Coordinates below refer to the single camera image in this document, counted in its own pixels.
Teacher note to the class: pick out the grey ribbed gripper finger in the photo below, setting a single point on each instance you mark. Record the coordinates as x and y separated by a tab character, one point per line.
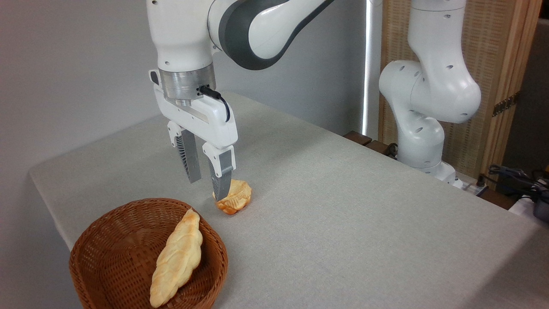
190	159
223	171

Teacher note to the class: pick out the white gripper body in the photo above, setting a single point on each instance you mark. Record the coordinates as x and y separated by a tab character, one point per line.
201	118

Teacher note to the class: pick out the long braided bread loaf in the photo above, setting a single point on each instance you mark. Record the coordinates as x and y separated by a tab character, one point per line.
178	257

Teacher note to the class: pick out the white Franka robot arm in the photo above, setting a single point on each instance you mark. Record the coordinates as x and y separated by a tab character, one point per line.
429	86

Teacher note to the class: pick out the small round bread bun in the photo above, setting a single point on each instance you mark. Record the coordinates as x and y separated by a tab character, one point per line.
239	198

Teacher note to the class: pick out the brown wicker basket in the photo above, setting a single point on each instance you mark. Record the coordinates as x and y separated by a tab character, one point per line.
116	253

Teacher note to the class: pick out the dark brown wooden block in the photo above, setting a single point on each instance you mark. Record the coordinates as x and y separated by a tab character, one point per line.
357	137
379	148

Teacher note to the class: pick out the white power strip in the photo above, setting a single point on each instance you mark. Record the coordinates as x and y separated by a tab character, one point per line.
469	187

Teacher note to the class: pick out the metal screen hinge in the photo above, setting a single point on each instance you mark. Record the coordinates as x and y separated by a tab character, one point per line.
506	104

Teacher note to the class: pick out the wooden woven folding screen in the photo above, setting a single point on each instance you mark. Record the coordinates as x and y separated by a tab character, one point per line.
493	51

